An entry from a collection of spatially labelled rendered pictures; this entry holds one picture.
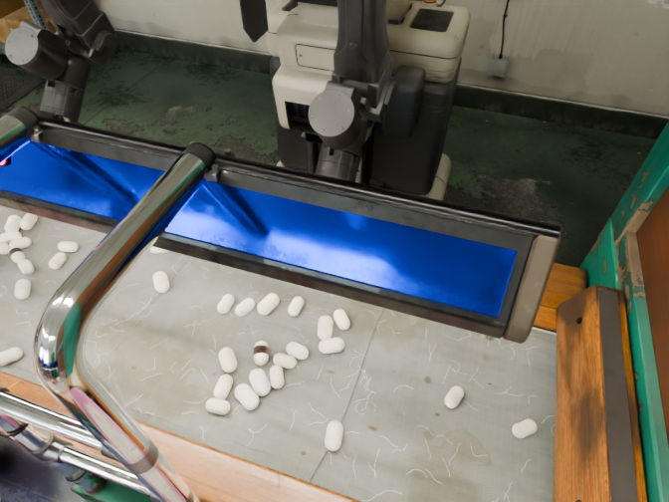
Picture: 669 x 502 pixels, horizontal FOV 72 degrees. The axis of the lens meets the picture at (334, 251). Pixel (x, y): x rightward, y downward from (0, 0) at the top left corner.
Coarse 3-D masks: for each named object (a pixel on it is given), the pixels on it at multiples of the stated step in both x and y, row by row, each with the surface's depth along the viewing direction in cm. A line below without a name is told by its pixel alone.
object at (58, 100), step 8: (48, 80) 76; (48, 88) 76; (56, 88) 75; (64, 88) 76; (48, 96) 75; (56, 96) 75; (64, 96) 76; (72, 96) 77; (80, 96) 78; (48, 104) 75; (56, 104) 76; (64, 104) 76; (72, 104) 77; (80, 104) 79; (48, 112) 75; (56, 112) 76; (64, 112) 76; (72, 112) 77; (72, 120) 75
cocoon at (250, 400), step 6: (240, 384) 58; (246, 384) 58; (240, 390) 58; (246, 390) 58; (252, 390) 58; (240, 396) 57; (246, 396) 57; (252, 396) 57; (258, 396) 58; (246, 402) 57; (252, 402) 57; (258, 402) 57; (246, 408) 57; (252, 408) 57
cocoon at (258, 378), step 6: (252, 372) 60; (258, 372) 59; (264, 372) 60; (252, 378) 59; (258, 378) 59; (264, 378) 59; (252, 384) 59; (258, 384) 58; (264, 384) 58; (270, 384) 59; (258, 390) 58; (264, 390) 58
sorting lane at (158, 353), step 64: (0, 256) 76; (0, 320) 67; (128, 320) 67; (192, 320) 67; (256, 320) 67; (384, 320) 67; (128, 384) 60; (192, 384) 60; (320, 384) 60; (384, 384) 60; (448, 384) 60; (512, 384) 60; (256, 448) 55; (320, 448) 55; (384, 448) 55; (448, 448) 55; (512, 448) 55
